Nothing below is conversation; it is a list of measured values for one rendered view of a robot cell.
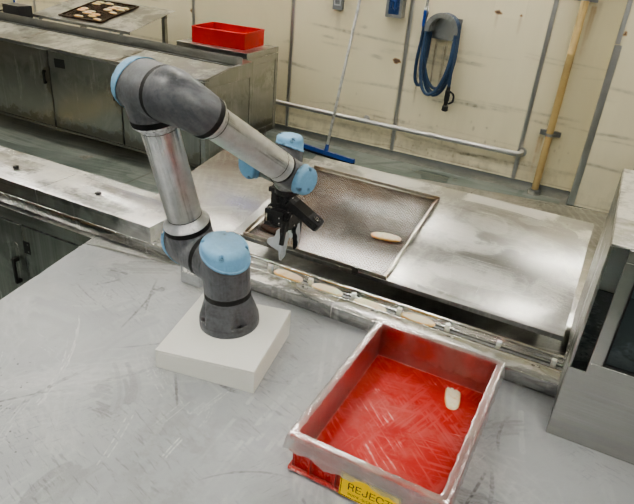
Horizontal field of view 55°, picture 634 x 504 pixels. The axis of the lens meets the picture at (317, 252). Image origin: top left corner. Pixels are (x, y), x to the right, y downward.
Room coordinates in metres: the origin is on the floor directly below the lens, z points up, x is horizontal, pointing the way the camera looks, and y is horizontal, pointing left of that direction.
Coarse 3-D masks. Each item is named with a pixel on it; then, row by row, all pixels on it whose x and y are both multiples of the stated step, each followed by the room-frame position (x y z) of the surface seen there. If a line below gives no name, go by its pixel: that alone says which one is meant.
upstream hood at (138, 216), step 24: (0, 168) 2.05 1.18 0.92; (24, 168) 2.07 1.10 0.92; (48, 168) 2.09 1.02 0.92; (24, 192) 1.92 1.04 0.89; (48, 192) 1.88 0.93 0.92; (72, 192) 1.90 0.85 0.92; (96, 192) 1.89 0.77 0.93; (120, 192) 1.93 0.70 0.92; (96, 216) 1.78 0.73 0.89; (120, 216) 1.75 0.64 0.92; (144, 216) 1.76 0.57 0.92; (144, 240) 1.70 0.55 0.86
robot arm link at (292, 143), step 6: (288, 132) 1.61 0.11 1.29; (276, 138) 1.59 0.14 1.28; (282, 138) 1.56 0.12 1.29; (288, 138) 1.56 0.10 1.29; (294, 138) 1.56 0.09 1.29; (300, 138) 1.58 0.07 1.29; (276, 144) 1.60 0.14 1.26; (282, 144) 1.56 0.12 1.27; (288, 144) 1.55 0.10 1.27; (294, 144) 1.56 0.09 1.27; (300, 144) 1.57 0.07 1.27; (288, 150) 1.55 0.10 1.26; (294, 150) 1.56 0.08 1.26; (300, 150) 1.57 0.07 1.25; (294, 156) 1.56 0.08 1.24; (300, 156) 1.57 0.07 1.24
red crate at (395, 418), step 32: (384, 384) 1.16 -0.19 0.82; (416, 384) 1.17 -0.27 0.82; (448, 384) 1.18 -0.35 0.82; (352, 416) 1.04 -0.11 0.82; (384, 416) 1.05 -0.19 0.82; (416, 416) 1.05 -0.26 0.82; (448, 416) 1.06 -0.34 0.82; (352, 448) 0.94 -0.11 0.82; (384, 448) 0.95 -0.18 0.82; (416, 448) 0.96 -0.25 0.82; (448, 448) 0.97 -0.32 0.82; (320, 480) 0.84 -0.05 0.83; (416, 480) 0.87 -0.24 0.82
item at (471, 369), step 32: (384, 320) 1.28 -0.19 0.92; (384, 352) 1.26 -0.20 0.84; (416, 352) 1.23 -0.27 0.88; (448, 352) 1.20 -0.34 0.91; (352, 384) 1.11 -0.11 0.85; (480, 384) 1.16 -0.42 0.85; (320, 416) 0.96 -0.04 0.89; (480, 416) 0.96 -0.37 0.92; (288, 448) 0.86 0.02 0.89; (320, 448) 0.84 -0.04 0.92; (352, 480) 0.80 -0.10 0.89; (384, 480) 0.78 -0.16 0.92; (448, 480) 0.79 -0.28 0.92
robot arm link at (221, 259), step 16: (208, 240) 1.27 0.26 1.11; (224, 240) 1.28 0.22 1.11; (240, 240) 1.28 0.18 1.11; (192, 256) 1.27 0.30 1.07; (208, 256) 1.22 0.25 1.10; (224, 256) 1.22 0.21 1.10; (240, 256) 1.23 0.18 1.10; (192, 272) 1.28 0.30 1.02; (208, 272) 1.22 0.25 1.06; (224, 272) 1.21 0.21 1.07; (240, 272) 1.22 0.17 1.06; (208, 288) 1.22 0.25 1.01; (224, 288) 1.21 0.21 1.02; (240, 288) 1.23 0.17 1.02
